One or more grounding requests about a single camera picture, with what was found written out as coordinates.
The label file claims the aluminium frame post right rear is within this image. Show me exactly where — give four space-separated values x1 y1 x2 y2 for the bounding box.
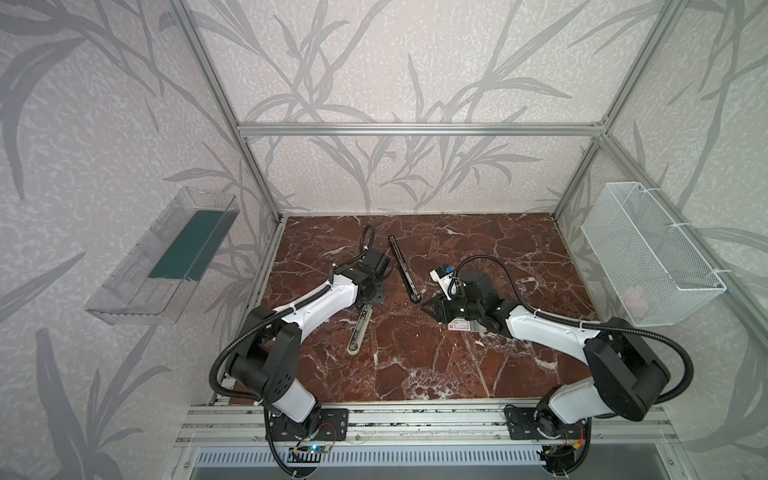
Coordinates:
552 0 688 222

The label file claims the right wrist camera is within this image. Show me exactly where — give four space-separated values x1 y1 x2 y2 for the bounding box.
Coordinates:
430 266 459 300

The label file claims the aluminium rear cross bar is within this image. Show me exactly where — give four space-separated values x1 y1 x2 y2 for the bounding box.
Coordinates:
237 122 603 138

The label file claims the white red staple box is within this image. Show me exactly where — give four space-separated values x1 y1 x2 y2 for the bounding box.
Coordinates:
448 319 487 333

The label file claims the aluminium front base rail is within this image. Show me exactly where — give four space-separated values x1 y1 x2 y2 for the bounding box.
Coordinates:
173 399 680 447

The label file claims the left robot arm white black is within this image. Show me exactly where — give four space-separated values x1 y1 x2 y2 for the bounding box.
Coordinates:
209 248 390 431

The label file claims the clear plastic wall bin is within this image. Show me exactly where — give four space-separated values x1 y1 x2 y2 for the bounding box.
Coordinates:
85 187 240 326

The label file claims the aluminium frame post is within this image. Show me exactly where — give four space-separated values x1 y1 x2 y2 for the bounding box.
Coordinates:
169 0 282 222
552 0 688 222

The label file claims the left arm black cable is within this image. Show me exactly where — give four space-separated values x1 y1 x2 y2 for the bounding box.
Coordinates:
208 224 377 478

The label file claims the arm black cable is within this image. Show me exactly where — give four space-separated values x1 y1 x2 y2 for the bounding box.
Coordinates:
208 224 377 478
449 254 695 475

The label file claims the aluminium frame post left rear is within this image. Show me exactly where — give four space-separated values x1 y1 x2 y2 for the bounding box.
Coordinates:
169 0 282 222

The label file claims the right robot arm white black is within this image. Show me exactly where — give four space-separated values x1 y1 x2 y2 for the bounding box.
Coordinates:
422 267 671 428

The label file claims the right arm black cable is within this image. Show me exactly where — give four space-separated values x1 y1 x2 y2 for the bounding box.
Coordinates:
449 254 695 475

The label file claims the white wire mesh basket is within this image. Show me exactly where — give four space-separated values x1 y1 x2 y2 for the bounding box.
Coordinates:
582 182 727 328

